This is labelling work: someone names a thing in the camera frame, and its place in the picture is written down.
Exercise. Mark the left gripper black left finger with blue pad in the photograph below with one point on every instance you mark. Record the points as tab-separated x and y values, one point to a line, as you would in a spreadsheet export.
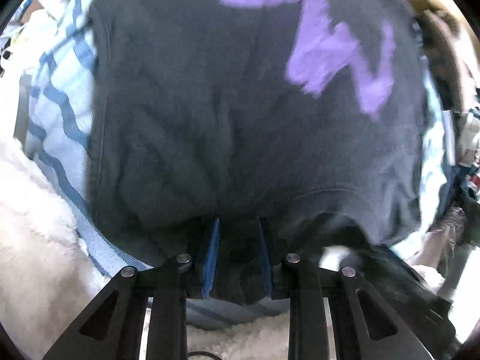
148	307

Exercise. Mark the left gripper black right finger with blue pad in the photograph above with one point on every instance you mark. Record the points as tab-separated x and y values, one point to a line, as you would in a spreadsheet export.
333	315

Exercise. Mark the black t-shirt purple print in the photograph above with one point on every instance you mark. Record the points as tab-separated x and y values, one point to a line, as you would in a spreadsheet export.
305	117

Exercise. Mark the person's right hand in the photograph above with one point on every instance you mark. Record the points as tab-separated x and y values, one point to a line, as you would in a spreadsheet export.
440	241

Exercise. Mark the white fluffy blanket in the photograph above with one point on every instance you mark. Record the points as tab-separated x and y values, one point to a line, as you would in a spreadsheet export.
47	277

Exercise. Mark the patterned white garment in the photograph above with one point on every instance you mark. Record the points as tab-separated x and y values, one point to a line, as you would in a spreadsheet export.
461	157

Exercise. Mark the blue striped bed sheet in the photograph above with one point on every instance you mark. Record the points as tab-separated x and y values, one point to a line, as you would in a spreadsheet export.
59	124

